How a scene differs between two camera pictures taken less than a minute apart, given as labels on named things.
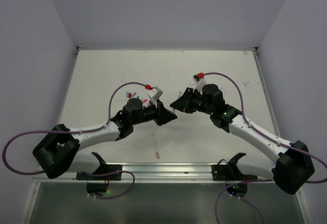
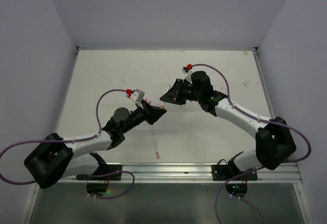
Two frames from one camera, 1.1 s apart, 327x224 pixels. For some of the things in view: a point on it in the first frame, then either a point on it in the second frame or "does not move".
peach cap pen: (157, 153) does not move
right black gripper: (183, 103) to (174, 94)
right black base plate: (230, 172) does not move
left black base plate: (104, 169) does not move
